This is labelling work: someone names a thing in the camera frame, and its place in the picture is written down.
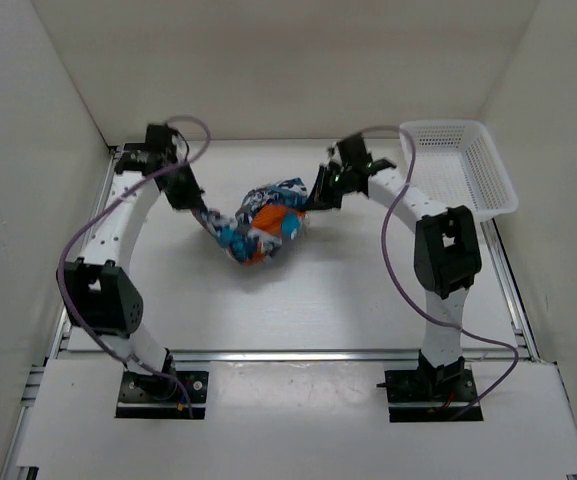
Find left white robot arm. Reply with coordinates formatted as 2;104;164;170
56;118;204;400

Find white perforated plastic basket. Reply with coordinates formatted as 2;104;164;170
400;119;518;222

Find purple cable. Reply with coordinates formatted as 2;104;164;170
60;115;212;420
357;124;520;419

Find colourful patterned shorts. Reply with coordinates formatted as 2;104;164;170
192;177;308;265

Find black corner bracket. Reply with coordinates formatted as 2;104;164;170
123;142;145;151

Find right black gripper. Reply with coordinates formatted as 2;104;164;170
302;164;354;213

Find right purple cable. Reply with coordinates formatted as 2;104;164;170
357;124;520;419

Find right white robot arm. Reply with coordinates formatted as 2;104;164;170
307;133;482;400

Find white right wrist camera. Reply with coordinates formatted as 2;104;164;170
327;144;342;165

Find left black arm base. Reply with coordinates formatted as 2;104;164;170
115;367;209;420

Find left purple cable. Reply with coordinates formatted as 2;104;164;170
60;115;212;420

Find aluminium rail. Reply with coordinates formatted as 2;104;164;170
481;220;541;362
19;147;120;416
172;349;539;364

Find aluminium right rail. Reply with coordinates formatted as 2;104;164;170
481;220;541;362

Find aluminium front rail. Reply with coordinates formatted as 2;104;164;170
172;349;539;364

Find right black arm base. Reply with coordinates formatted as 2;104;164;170
376;366;484;423

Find aluminium left rail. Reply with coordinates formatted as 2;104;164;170
19;147;120;416

